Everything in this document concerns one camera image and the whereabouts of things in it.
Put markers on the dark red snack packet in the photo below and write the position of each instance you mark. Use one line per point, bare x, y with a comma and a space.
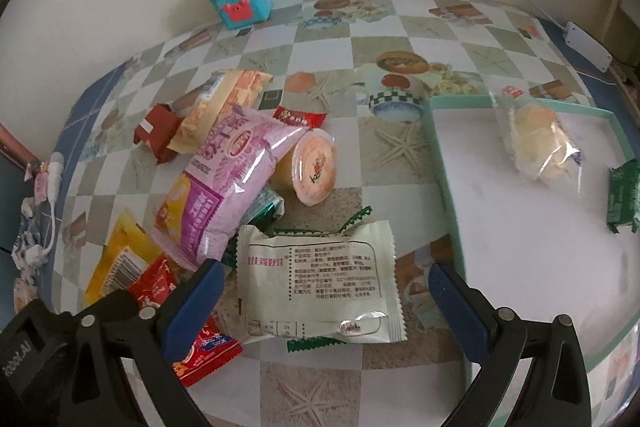
160, 132

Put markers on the cream wooden furniture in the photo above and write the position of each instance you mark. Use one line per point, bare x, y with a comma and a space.
622, 7

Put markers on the green silver foil packet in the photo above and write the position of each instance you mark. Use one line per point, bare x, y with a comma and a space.
267, 209

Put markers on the cream white snack packet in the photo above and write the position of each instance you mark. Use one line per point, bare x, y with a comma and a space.
315, 277

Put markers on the green zigzag-edged snack packet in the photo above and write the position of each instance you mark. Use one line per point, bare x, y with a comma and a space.
357, 219

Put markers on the white adapter box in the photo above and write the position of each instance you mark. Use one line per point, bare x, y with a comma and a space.
587, 47

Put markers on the clear-wrapped bread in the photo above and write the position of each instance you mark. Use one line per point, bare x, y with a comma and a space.
540, 142

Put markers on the dark green snack packet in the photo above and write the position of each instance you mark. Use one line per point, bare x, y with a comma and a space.
625, 197

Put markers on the yellow snack packet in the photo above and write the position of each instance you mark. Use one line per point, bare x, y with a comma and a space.
120, 262

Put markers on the white tray with teal rim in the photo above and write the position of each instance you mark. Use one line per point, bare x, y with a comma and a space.
525, 232

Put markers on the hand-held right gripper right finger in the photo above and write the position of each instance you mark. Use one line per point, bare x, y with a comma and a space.
460, 317

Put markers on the checkered printed tablecloth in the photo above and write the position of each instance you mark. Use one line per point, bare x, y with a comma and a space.
400, 57

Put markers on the reddish wooden board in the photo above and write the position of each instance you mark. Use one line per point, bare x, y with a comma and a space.
15, 147

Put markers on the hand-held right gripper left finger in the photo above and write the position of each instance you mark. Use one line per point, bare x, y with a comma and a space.
192, 312

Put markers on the orange jelly cup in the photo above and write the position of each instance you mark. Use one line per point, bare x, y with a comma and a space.
312, 167

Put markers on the white handheld device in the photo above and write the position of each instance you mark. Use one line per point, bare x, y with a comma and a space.
54, 177

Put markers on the small red candy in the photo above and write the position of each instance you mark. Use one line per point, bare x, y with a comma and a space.
300, 117

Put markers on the pink snack bag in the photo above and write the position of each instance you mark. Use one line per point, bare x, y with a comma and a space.
220, 187

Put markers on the beige orange cracker packet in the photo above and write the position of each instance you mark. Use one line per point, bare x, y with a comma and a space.
225, 102

